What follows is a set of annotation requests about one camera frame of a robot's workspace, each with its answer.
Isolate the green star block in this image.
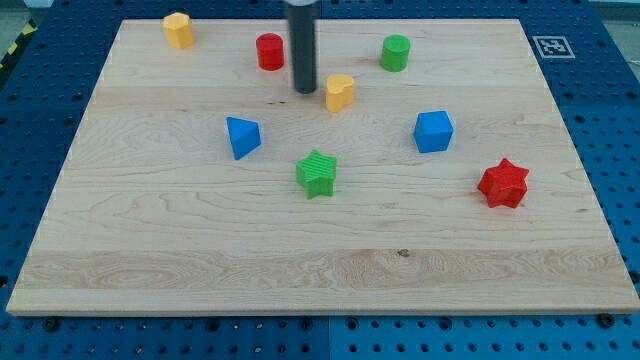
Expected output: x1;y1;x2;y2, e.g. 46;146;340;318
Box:
296;149;337;199

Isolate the blue triangle block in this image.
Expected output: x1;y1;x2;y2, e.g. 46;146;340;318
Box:
226;117;261;160

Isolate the yellow heart block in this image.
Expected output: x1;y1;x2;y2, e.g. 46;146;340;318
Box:
325;74;355;113

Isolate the blue cube block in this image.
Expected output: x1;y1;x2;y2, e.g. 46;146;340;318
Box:
413;110;454;153

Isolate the red cylinder block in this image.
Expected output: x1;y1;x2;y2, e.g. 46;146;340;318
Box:
256;33;284;71

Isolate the green cylinder block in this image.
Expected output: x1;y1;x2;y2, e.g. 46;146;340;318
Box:
380;34;411;72

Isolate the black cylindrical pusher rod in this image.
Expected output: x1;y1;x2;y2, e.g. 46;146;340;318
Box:
285;0;317;94

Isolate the light wooden board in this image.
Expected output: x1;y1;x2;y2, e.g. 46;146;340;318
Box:
7;19;639;317

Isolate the red star block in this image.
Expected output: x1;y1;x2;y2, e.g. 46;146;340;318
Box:
477;158;529;208

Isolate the yellow hexagon block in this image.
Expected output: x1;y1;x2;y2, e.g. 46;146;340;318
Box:
163;12;194;49

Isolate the white fiducial marker tag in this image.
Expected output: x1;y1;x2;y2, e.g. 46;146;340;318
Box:
532;35;575;59

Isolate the black bolt front left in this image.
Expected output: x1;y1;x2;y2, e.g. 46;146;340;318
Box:
41;317;59;332

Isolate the black bolt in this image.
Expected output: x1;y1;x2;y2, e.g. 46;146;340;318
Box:
596;313;616;329
41;317;59;332

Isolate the black bolt front right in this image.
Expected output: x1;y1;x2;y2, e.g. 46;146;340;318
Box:
596;313;616;329

